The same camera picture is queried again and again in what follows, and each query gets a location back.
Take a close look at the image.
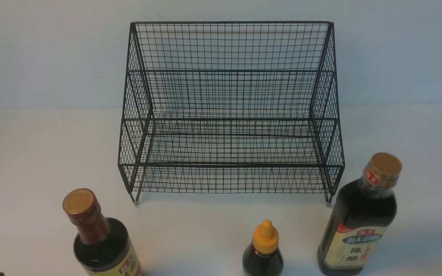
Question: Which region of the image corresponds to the soy sauce bottle red label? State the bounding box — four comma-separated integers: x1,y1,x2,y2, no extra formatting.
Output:
63,188,144,276

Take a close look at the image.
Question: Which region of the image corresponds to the small bottle orange cap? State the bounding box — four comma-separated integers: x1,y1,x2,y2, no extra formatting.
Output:
242,220,284,276

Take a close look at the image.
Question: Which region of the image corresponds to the vinegar bottle gold cap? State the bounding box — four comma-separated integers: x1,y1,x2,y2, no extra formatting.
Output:
317,152,402,276

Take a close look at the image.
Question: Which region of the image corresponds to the black wire mesh rack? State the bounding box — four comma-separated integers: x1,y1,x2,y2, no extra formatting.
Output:
118,21,345,205

